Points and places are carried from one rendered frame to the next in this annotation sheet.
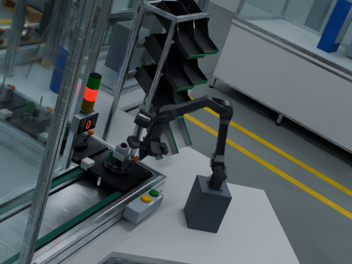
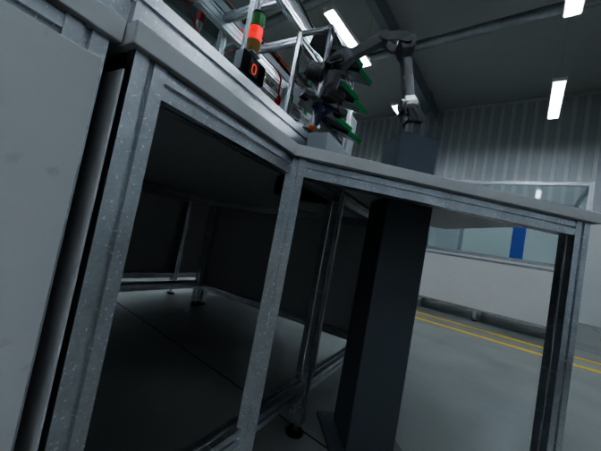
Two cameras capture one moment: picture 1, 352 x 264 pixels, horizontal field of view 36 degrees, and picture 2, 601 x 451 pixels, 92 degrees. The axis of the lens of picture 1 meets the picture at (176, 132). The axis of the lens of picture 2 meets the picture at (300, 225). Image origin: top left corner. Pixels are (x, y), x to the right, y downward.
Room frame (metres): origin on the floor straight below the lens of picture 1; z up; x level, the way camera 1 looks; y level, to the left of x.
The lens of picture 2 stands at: (1.01, -0.08, 0.63)
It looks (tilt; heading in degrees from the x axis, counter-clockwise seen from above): 3 degrees up; 10
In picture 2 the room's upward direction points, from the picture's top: 11 degrees clockwise
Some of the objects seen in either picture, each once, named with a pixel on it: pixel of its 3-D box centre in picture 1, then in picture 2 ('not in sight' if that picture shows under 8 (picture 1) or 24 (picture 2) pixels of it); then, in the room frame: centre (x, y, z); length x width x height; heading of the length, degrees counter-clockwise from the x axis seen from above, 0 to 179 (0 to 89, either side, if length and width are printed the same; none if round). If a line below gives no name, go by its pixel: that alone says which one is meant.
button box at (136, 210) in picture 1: (143, 205); (330, 154); (1.94, 0.02, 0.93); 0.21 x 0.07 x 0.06; 159
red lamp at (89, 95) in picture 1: (90, 92); (255, 35); (1.96, 0.37, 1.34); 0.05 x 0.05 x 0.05
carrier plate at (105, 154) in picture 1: (116, 169); not in sight; (2.10, 0.20, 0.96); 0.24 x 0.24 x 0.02; 69
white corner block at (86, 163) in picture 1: (87, 164); not in sight; (2.04, 0.32, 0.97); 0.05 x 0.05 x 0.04; 69
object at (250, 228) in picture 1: (196, 217); (393, 200); (2.13, -0.23, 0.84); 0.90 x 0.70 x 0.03; 107
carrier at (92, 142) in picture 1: (75, 134); not in sight; (2.19, 0.44, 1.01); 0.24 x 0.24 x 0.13; 70
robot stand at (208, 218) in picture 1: (207, 204); (405, 168); (2.08, -0.24, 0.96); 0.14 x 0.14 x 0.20; 17
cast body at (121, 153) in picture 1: (120, 150); not in sight; (2.10, 0.21, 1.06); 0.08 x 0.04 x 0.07; 70
